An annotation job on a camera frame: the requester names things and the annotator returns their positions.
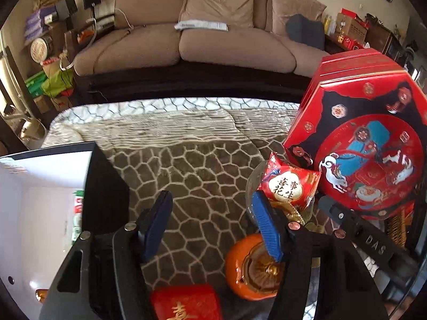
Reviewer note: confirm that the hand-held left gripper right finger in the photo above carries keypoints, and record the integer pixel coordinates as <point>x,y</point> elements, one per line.
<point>267,230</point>

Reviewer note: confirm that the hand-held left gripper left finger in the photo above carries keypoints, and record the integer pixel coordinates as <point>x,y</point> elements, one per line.
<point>156,230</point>

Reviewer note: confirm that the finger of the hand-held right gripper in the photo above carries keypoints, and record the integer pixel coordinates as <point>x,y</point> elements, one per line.
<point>340,215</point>

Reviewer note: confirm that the red snack packet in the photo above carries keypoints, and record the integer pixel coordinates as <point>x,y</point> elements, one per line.
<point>287,183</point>

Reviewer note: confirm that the black box white inside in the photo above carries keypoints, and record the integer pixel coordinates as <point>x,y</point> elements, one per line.
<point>103,180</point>

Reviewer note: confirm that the wicker basket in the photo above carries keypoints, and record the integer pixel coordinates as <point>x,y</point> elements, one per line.
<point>398,230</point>

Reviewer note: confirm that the orange persimmon-shaped jar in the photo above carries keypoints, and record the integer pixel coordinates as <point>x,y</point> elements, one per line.
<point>233,266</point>

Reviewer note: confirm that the clear glass bowl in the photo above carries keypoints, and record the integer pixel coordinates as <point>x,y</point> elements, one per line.
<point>255,178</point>

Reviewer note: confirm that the green white packet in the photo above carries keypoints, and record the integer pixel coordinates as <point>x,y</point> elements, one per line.
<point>78,213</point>

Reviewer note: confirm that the red packet gold print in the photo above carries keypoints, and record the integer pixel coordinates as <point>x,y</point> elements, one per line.
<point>186,303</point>

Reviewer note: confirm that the grey white patterned blanket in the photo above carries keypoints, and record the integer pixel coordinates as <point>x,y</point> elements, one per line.
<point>200,146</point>

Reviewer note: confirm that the red hexagonal tin box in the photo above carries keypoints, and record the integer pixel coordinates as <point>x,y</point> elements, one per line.
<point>350,106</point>

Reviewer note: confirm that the dark wooden cabinet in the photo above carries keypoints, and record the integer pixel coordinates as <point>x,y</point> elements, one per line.
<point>383,41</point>

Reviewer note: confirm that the green bag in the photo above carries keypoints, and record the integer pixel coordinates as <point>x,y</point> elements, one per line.
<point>46,83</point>

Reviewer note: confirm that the beige sofa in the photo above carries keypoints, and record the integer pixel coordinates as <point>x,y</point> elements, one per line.
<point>150,46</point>

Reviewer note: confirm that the blue-grey pillow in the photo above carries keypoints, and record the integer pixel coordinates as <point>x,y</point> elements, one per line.
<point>307,31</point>

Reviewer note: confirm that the brown cardboard box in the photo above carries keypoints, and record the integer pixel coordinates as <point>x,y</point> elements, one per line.
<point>352,28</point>

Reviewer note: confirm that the yellow bottle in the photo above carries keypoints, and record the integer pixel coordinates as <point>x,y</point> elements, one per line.
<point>328,25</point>

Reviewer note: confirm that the white paper sheet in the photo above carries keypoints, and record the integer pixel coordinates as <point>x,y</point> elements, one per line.
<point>200,25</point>

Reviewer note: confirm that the round printed tin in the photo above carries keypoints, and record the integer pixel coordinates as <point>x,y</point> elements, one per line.
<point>41,49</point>

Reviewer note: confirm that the small beige back cushion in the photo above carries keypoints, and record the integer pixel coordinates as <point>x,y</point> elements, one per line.
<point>293,3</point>

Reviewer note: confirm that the large beige back cushion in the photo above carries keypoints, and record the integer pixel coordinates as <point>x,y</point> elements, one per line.
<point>220,0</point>

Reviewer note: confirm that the stack of purple white boxes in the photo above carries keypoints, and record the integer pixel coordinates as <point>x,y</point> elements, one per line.
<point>38,23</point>

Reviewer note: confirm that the small black speaker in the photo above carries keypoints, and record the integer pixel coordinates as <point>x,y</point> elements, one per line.
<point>70,5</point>

